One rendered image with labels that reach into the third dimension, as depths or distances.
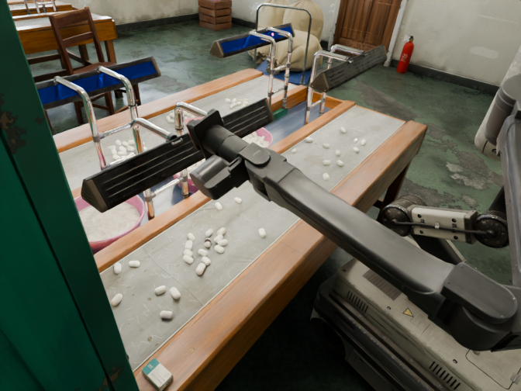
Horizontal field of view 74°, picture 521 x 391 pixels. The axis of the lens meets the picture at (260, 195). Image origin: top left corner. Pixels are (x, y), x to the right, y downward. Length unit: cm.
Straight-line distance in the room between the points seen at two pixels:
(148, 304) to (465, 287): 77
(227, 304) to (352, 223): 52
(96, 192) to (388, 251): 58
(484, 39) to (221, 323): 503
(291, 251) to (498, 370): 77
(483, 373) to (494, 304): 97
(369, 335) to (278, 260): 58
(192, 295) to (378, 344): 77
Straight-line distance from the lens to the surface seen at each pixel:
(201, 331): 91
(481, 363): 144
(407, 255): 50
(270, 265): 104
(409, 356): 147
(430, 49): 564
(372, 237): 51
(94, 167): 154
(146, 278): 106
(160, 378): 85
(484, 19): 546
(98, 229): 125
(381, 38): 579
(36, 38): 364
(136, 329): 97
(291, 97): 216
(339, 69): 155
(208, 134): 70
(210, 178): 62
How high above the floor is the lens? 155
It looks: 38 degrees down
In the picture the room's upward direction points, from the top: 5 degrees clockwise
